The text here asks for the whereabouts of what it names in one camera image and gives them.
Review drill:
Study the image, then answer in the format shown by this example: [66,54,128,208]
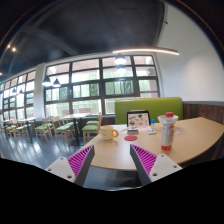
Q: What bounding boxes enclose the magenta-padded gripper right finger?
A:
[129,143,184,187]

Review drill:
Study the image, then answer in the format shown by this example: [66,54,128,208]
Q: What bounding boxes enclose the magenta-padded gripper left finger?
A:
[45,144,96,187]

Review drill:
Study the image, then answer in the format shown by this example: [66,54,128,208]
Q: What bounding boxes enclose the red-capped clear drink bottle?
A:
[161,111,176,151]

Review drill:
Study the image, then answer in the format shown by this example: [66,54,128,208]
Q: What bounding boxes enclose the flat round red coaster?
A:
[123,134,138,142]

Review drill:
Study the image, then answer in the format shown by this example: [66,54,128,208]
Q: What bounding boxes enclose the small dark box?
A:
[126,127,139,135]

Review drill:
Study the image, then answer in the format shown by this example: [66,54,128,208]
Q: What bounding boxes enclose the black sticker-covered laptop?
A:
[126,110,152,131]

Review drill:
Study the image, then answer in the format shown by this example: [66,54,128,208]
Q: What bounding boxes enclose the wooden dining table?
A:
[59,113,92,145]
[18,116,43,143]

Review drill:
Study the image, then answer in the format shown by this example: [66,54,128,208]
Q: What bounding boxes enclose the green upholstered bench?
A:
[114,96,184,126]

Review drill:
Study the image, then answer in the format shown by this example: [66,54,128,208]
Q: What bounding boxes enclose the hanging pendant ceiling lamps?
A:
[9,53,128,96]

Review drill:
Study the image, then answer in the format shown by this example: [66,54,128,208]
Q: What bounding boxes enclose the long curved light strip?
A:
[112,47,180,56]

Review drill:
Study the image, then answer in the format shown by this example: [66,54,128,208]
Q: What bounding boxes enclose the cream mug with yellow handle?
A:
[99,125,120,141]

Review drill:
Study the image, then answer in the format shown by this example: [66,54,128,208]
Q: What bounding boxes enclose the black-framed window wall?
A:
[0,54,161,121]

